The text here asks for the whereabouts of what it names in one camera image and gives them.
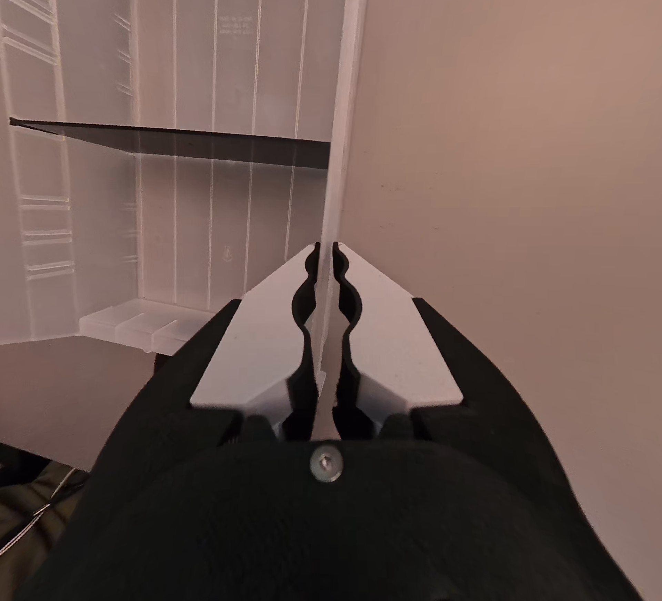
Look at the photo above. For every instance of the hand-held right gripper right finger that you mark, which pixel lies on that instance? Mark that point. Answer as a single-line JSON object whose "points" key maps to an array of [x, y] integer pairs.
{"points": [[398, 352]]}

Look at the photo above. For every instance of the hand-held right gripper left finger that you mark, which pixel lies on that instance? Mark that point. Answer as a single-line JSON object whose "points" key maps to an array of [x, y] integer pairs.
{"points": [[253, 352]]}

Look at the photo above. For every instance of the clear plastic box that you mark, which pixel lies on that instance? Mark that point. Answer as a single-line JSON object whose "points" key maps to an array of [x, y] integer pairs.
{"points": [[207, 68]]}

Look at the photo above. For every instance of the dark cloth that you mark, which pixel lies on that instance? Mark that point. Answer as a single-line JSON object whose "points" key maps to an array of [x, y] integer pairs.
{"points": [[26, 508]]}

